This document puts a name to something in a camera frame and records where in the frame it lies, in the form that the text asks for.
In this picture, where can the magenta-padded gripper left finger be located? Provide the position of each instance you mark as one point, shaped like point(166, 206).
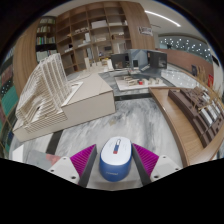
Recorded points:
point(63, 166)

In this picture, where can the dark bookshelf with books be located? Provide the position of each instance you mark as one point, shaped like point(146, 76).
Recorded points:
point(45, 40)

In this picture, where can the white stepped architectural model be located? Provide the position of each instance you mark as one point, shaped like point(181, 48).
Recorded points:
point(90, 96)

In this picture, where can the dark brown site model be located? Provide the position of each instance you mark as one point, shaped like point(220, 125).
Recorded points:
point(196, 110)

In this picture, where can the wooden display platform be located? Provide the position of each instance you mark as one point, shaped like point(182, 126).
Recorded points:
point(181, 130)

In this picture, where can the wooden shelf unit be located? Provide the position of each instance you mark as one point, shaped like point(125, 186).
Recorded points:
point(96, 36)

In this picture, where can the grey floral mouse pad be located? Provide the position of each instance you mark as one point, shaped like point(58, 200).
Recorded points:
point(40, 158)

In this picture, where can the ceiling light strip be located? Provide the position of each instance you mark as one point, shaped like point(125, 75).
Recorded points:
point(163, 17)

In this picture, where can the colourful bookshelf wall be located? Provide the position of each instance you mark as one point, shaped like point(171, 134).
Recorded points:
point(7, 96)

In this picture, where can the blue and white computer mouse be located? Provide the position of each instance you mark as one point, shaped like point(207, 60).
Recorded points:
point(115, 163)

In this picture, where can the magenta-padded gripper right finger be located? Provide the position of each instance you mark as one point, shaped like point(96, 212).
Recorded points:
point(163, 165)

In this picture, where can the white wall sign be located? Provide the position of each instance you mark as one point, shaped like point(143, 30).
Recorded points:
point(145, 31)

